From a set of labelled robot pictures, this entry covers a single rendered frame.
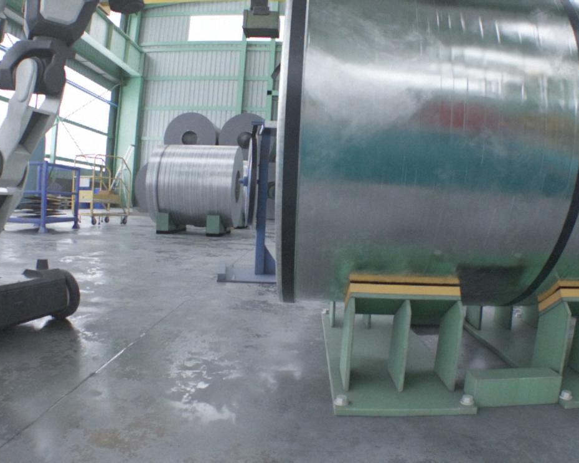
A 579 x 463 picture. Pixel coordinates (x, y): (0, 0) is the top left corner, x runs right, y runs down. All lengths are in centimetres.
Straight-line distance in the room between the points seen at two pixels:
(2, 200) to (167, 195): 492
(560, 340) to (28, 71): 181
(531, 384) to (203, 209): 568
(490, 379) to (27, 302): 147
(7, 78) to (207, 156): 508
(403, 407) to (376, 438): 15
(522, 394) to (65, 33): 174
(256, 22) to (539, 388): 221
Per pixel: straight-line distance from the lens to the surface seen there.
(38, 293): 173
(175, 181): 648
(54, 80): 160
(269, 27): 260
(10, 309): 164
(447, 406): 118
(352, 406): 113
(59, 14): 161
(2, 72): 173
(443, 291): 123
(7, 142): 165
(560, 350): 139
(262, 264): 312
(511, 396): 127
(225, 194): 633
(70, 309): 187
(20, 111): 159
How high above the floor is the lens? 49
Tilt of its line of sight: 3 degrees down
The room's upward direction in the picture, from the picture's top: 3 degrees clockwise
